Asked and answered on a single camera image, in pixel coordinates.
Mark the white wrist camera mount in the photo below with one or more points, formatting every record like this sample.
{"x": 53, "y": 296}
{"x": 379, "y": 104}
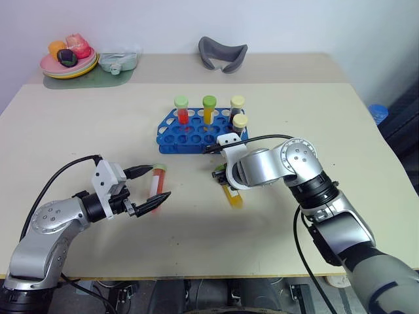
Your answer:
{"x": 233, "y": 150}
{"x": 103, "y": 178}

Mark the dark purple toy fruit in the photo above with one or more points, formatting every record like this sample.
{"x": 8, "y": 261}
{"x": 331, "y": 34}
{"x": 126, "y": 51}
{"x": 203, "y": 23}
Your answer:
{"x": 67, "y": 58}

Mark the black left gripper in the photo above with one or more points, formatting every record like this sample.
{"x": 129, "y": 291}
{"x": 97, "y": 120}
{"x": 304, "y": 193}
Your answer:
{"x": 121, "y": 202}

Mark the white round table foot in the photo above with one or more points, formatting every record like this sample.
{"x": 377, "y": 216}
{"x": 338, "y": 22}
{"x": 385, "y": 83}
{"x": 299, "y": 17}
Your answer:
{"x": 337, "y": 281}

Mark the yellow plate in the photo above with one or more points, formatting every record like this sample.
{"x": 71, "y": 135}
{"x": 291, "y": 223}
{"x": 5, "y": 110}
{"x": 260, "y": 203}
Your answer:
{"x": 82, "y": 74}

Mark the orange toy fruit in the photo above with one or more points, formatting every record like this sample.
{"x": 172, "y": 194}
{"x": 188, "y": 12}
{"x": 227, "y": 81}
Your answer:
{"x": 55, "y": 46}

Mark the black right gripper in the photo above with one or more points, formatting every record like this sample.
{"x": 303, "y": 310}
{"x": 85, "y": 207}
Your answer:
{"x": 225, "y": 179}

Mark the grey curved foam pad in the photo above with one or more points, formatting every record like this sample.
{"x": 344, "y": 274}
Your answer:
{"x": 209, "y": 52}

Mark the loose red test tube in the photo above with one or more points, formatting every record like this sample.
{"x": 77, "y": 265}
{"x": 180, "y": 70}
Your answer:
{"x": 157, "y": 184}

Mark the black chair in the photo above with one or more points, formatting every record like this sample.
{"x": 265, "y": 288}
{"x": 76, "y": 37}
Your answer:
{"x": 404, "y": 131}

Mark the pink toy cake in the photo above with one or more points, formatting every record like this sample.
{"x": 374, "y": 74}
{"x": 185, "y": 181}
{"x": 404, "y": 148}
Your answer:
{"x": 78, "y": 45}

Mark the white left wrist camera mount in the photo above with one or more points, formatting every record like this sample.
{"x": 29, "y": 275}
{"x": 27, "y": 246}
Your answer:
{"x": 103, "y": 178}

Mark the yellow test tube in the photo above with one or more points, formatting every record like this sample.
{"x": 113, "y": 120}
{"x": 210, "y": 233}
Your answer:
{"x": 234, "y": 199}

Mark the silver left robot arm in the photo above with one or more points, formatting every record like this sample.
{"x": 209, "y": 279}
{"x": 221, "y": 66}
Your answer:
{"x": 39, "y": 242}

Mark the blue bottle cap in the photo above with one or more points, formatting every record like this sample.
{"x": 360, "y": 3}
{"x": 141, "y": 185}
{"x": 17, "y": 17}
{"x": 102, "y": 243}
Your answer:
{"x": 378, "y": 112}

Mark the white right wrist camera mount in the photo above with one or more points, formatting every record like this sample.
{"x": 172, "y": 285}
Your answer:
{"x": 233, "y": 150}

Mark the orange tube green cap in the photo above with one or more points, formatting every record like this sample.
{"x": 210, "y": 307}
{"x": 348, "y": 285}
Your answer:
{"x": 209, "y": 111}

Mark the blue test tube rack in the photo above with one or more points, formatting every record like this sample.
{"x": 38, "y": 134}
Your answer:
{"x": 183, "y": 139}

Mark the red tube green cap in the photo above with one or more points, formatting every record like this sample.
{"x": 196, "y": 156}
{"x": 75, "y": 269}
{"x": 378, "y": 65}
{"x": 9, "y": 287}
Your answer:
{"x": 182, "y": 112}

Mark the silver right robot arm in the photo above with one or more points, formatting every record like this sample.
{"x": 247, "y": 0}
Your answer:
{"x": 268, "y": 167}

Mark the pale green plastic pouch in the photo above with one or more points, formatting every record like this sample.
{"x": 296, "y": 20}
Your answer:
{"x": 122, "y": 60}

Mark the dark equipment under table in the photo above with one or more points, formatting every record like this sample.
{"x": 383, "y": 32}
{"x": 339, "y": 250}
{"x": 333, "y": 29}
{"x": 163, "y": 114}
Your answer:
{"x": 229, "y": 296}

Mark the green table mat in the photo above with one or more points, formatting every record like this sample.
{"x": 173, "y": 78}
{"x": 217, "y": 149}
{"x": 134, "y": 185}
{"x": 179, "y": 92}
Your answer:
{"x": 98, "y": 81}

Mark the light green plate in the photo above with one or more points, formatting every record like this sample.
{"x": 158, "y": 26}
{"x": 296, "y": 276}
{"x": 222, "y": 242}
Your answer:
{"x": 86, "y": 67}

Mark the pink plate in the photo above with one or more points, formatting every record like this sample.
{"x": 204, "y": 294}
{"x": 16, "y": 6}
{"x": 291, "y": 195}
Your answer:
{"x": 49, "y": 63}

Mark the dark tube cream cap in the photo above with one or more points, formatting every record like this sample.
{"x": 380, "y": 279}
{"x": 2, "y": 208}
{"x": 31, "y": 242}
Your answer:
{"x": 237, "y": 104}
{"x": 239, "y": 124}

